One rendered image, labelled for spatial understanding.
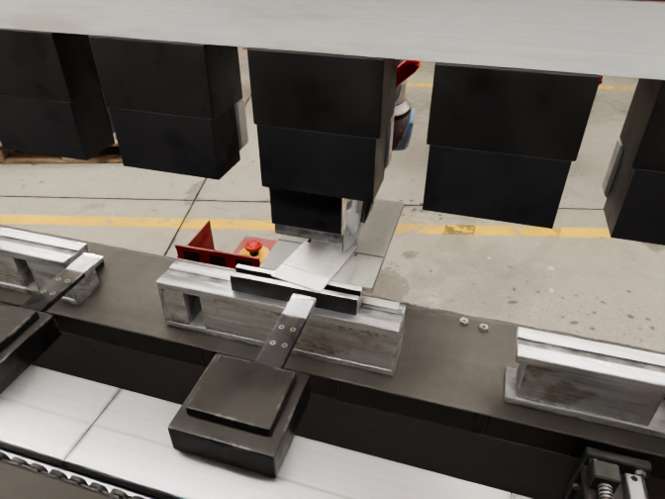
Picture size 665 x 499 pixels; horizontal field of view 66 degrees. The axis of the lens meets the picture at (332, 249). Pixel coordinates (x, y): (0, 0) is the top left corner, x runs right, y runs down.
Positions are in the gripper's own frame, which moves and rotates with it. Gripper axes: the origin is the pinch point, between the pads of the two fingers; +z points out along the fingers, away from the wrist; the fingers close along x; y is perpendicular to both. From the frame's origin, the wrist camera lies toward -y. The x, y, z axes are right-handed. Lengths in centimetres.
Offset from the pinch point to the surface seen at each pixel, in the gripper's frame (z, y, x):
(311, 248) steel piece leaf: 2.0, 0.8, -2.3
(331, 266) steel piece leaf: 4.0, 3.2, 2.9
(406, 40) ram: -19.1, 31.2, 14.5
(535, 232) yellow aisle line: -45, -211, 25
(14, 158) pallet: -3, -158, -299
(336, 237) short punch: -0.2, 12.2, 6.0
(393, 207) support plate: -9.8, -13.5, 4.7
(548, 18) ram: -22.5, 31.2, 26.7
